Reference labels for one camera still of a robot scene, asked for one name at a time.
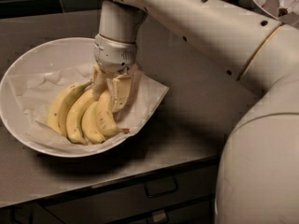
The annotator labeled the lower dark drawer front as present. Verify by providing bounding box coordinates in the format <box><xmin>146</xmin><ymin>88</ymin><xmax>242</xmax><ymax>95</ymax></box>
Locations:
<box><xmin>121</xmin><ymin>198</ymin><xmax>214</xmax><ymax>224</ymax></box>

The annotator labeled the black drawer handle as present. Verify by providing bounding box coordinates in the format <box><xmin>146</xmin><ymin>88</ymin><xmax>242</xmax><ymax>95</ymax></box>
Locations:
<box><xmin>144</xmin><ymin>176</ymin><xmax>178</xmax><ymax>198</ymax></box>

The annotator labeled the dark drawer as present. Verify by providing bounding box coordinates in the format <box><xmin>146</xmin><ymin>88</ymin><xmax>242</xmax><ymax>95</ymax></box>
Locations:
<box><xmin>121</xmin><ymin>198</ymin><xmax>214</xmax><ymax>224</ymax></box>
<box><xmin>48</xmin><ymin>165</ymin><xmax>217</xmax><ymax>224</ymax></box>

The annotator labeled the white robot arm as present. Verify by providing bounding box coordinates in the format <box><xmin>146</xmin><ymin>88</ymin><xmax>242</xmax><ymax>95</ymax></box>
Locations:
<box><xmin>111</xmin><ymin>0</ymin><xmax>299</xmax><ymax>224</ymax></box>

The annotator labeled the white crumpled paper liner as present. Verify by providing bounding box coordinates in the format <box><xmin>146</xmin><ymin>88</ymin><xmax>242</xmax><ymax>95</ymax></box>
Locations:
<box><xmin>7</xmin><ymin>47</ymin><xmax>170</xmax><ymax>151</ymax></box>

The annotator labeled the upper dark drawer front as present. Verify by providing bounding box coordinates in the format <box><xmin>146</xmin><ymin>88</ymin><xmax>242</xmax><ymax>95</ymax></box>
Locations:
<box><xmin>48</xmin><ymin>165</ymin><xmax>217</xmax><ymax>224</ymax></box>

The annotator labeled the large white bowl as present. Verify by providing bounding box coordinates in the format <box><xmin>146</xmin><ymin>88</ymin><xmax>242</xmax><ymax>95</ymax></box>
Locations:
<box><xmin>0</xmin><ymin>36</ymin><xmax>150</xmax><ymax>158</ymax></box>

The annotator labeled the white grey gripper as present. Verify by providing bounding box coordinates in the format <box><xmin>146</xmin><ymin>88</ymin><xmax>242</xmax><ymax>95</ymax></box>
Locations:
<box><xmin>92</xmin><ymin>35</ymin><xmax>138</xmax><ymax>113</ymax></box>

